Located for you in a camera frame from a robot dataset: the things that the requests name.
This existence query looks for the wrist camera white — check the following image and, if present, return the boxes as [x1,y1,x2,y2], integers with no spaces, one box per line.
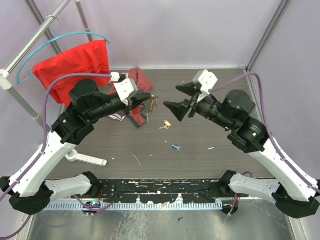
[192,69,218,103]
[110,72,138,106]

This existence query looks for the metal key organizer red handle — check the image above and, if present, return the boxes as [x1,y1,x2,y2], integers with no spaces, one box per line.
[129,95,159,128]

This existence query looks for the yellow tag key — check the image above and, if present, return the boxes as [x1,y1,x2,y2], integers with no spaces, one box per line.
[159,120,172,130]
[150,98,155,112]

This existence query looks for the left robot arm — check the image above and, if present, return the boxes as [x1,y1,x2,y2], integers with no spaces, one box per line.
[0,78,152,215]

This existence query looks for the dusty red shirt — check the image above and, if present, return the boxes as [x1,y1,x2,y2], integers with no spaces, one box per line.
[108,67,153,128]

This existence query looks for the metal clothes rack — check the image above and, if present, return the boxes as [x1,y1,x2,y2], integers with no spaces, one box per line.
[0,0,108,167]

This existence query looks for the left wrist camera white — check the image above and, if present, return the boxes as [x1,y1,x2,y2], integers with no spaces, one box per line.
[110,72,138,106]

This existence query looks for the teal clothes hanger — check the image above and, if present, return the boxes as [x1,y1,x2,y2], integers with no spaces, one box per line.
[16,31,111,85]

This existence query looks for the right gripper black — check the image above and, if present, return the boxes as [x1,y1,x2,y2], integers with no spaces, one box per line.
[163,81,235,131]

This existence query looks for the bright red cloth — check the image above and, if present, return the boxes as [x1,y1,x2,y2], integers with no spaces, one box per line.
[32,40,110,106]

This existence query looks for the blue tag key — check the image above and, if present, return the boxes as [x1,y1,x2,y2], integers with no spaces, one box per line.
[172,144,183,152]

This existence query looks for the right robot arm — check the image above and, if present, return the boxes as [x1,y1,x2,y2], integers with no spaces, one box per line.
[163,83,320,219]

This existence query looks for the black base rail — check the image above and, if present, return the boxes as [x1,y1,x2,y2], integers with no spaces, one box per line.
[79,178,240,204]

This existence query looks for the grey slotted cable duct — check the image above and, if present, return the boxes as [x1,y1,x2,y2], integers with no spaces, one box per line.
[44,200,223,211]

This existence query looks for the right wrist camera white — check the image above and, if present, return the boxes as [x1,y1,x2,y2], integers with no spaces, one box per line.
[192,69,218,103]

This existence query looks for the aluminium frame post right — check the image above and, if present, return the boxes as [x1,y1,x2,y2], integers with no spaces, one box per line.
[245,0,292,72]

